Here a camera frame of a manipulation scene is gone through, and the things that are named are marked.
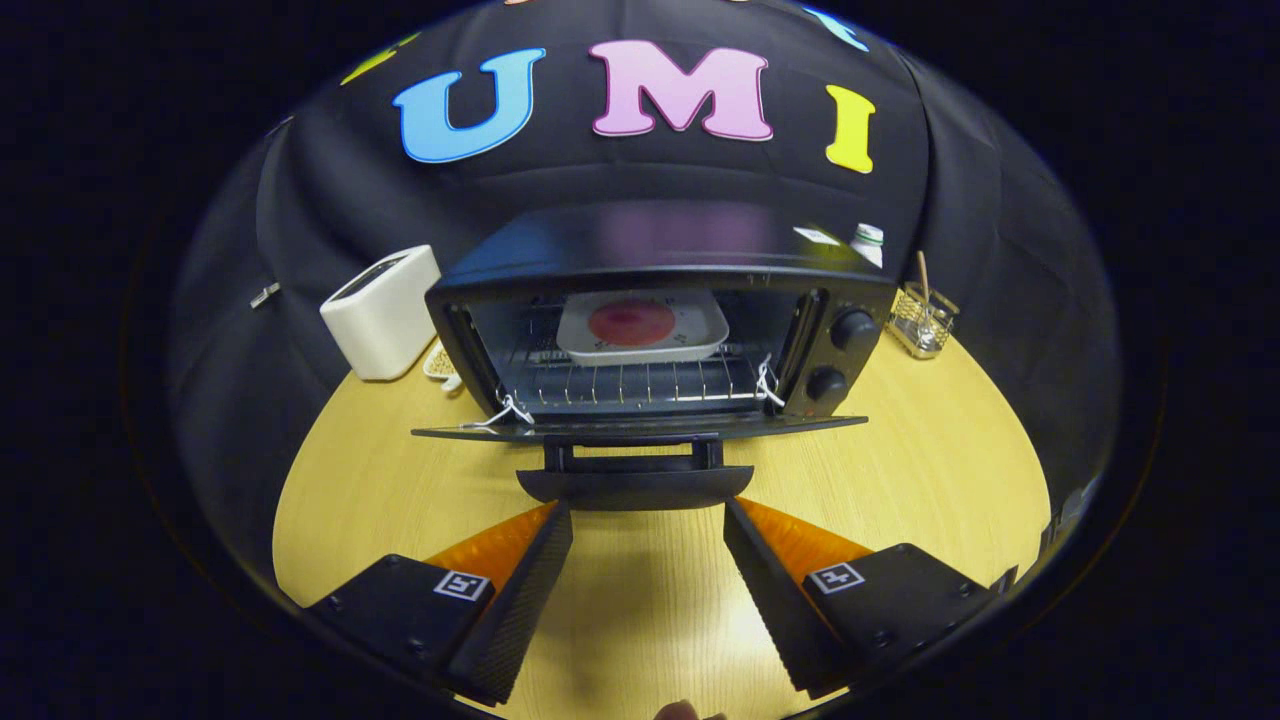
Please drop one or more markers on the pink ham slice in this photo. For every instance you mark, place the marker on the pink ham slice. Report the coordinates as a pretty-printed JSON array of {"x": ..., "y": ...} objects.
[{"x": 632, "y": 324}]

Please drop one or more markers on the wooden stick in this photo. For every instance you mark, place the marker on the wooden stick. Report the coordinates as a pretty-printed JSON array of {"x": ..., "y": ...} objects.
[{"x": 922, "y": 275}]

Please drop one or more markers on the black toaster oven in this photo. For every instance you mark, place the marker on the black toaster oven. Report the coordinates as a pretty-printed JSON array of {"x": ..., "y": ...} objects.
[{"x": 650, "y": 240}]

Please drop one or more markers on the silver metal clip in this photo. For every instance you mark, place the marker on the silver metal clip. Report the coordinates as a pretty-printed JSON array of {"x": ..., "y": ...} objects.
[{"x": 265, "y": 295}]

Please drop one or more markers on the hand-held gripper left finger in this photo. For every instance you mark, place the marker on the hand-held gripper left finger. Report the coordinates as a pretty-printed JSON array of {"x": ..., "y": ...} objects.
[{"x": 520, "y": 600}]

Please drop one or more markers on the white plastic bottle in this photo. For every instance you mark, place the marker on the white plastic bottle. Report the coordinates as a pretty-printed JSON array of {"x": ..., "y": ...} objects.
[{"x": 868, "y": 245}]

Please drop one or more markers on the white pop-up toaster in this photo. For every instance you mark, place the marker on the white pop-up toaster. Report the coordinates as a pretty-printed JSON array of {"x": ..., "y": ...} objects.
[{"x": 380, "y": 320}]

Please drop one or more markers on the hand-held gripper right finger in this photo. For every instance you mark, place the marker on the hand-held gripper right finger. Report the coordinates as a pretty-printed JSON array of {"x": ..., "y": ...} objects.
[{"x": 775, "y": 600}]

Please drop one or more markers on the white square plate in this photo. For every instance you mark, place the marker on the white square plate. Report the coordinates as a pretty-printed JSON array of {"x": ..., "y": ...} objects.
[{"x": 700, "y": 330}]

